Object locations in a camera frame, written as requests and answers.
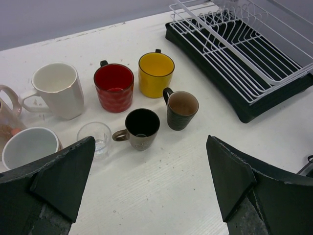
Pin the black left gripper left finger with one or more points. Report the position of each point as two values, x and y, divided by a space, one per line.
44 196

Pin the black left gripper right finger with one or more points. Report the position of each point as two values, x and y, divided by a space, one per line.
256 198

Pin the terracotta orange cup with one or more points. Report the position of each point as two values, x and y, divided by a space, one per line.
28 146

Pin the pink beige mug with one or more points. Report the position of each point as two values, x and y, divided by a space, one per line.
9 118

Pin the clear drinking glass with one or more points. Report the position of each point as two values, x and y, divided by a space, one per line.
103 138

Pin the white mug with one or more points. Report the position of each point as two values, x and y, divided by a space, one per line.
58 84

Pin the black cup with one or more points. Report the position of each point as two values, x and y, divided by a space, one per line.
181 108

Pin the dark brown cup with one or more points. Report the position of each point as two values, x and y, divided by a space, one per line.
141 128

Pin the red mug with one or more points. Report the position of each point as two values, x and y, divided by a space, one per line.
114 84

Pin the yellow mug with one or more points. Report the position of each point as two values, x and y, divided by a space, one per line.
155 71

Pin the black drip tray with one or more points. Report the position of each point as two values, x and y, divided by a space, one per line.
246 91

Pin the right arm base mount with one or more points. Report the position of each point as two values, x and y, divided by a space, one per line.
307 170

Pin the white wire dish rack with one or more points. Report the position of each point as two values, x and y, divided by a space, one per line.
256 17

